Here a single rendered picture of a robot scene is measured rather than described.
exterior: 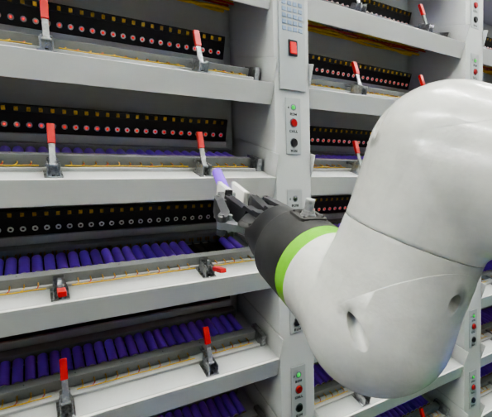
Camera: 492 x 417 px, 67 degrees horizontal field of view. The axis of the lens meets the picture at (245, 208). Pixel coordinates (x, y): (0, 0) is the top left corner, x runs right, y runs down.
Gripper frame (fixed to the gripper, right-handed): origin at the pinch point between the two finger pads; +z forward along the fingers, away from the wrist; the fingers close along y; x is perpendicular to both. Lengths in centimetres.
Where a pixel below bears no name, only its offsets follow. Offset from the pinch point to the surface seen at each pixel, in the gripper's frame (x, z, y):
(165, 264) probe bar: 18.0, 13.2, 7.7
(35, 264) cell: 17.3, 15.2, 30.5
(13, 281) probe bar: 17.5, 9.5, 33.0
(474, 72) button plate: -30, 35, -88
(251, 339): 38.5, 12.8, -13.0
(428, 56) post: -34, 49, -82
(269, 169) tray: -0.6, 18.9, -15.1
